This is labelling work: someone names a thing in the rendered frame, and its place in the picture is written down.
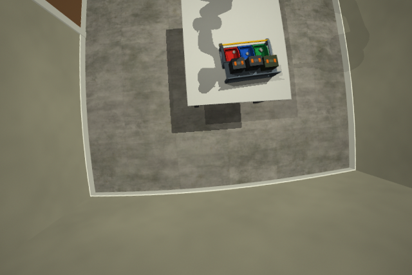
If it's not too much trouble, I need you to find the red open bin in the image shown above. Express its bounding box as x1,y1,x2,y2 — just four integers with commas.
224,47,240,61

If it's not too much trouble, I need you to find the grey metal shelf rack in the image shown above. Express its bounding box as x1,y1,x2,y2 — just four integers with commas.
219,38,281,83

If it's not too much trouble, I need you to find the green open bin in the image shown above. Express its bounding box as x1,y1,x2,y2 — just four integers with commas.
252,44,269,57

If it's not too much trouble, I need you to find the blue bin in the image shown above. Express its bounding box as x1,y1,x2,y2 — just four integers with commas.
237,45,255,59

